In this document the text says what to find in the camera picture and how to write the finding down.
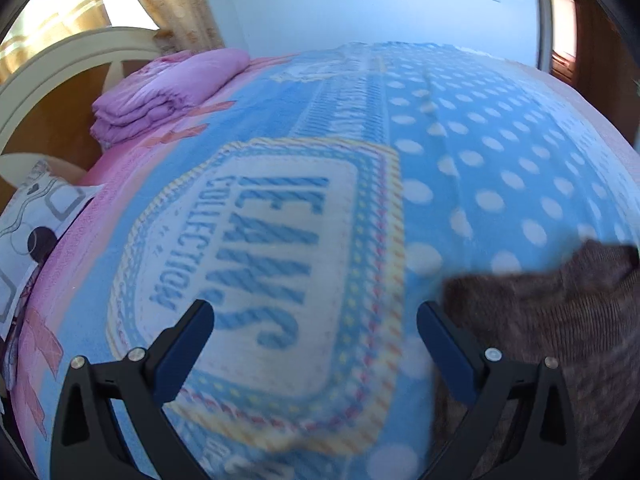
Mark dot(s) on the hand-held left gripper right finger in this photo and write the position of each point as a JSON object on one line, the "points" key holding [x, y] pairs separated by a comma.
{"points": [[447, 350]]}

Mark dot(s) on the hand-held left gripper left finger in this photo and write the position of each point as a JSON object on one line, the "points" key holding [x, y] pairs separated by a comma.
{"points": [[185, 345]]}

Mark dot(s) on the brown knit sweater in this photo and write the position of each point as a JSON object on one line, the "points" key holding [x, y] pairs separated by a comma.
{"points": [[550, 310]]}

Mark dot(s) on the blue polka dot printed blanket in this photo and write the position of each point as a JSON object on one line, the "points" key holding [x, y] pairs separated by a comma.
{"points": [[300, 210]]}

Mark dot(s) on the patterned white pillow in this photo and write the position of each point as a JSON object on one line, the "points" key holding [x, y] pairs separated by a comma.
{"points": [[30, 220]]}

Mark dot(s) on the folded pink quilt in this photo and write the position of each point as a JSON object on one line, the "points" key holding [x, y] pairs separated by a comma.
{"points": [[165, 90]]}

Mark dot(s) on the cream and wood headboard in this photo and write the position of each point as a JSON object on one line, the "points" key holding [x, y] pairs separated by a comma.
{"points": [[55, 60]]}

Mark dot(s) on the brown wooden door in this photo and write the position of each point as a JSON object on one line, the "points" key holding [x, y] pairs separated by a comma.
{"points": [[602, 50]]}

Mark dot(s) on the narrow yellow patterned curtain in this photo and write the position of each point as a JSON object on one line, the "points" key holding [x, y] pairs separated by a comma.
{"points": [[175, 5]]}

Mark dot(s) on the wide yellow patterned curtain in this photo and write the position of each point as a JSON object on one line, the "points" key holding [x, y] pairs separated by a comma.
{"points": [[55, 15]]}

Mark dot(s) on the brown door frame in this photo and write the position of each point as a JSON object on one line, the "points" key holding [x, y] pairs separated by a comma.
{"points": [[542, 20]]}

